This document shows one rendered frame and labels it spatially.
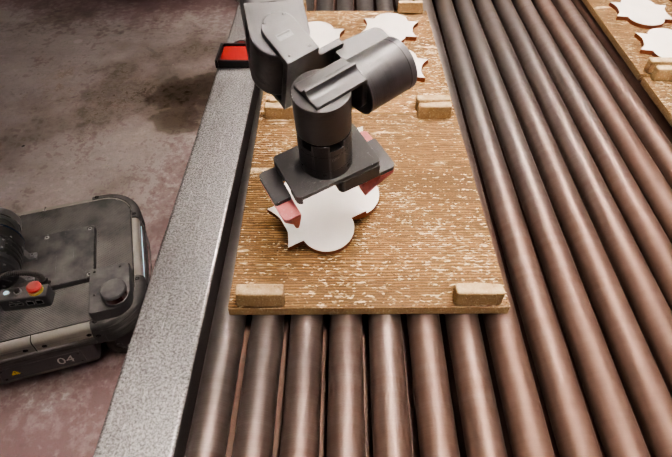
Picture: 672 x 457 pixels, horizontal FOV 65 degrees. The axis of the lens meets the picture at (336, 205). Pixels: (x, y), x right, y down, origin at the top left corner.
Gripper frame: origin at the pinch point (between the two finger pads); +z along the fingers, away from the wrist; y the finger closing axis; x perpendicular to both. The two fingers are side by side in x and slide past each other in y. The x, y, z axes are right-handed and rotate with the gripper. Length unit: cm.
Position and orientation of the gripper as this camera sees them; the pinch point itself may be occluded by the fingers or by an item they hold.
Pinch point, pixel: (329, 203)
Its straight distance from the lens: 65.7
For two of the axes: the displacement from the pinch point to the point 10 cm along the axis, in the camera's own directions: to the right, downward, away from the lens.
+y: -8.8, 4.2, -2.4
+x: 4.8, 7.3, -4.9
